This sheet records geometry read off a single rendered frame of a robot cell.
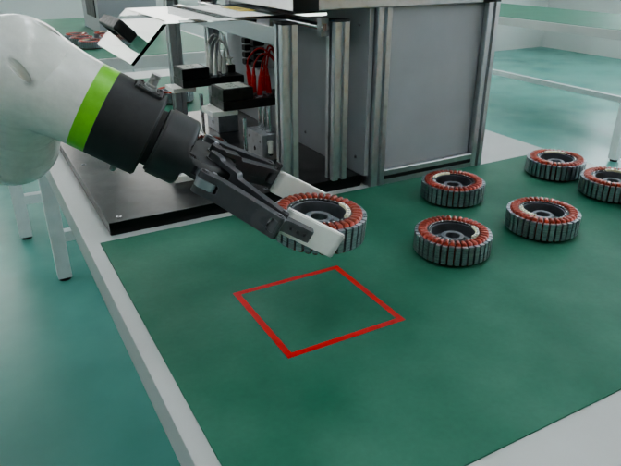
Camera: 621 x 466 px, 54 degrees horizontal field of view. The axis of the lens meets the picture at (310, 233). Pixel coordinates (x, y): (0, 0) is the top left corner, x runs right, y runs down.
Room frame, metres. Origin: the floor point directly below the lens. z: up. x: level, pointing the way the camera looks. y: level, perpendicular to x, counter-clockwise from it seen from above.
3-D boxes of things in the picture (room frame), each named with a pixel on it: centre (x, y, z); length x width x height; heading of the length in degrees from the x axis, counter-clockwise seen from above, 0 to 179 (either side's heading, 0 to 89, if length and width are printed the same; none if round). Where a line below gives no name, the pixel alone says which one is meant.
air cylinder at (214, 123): (1.43, 0.21, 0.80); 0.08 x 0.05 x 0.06; 29
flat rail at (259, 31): (1.30, 0.19, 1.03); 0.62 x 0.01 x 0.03; 29
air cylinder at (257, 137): (1.21, 0.09, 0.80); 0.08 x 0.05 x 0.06; 29
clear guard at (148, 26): (1.07, 0.17, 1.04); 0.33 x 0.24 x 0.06; 119
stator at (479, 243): (0.81, -0.21, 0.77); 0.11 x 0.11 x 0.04
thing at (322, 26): (1.34, 0.12, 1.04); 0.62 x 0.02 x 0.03; 29
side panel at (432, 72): (1.16, -0.23, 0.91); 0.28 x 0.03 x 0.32; 119
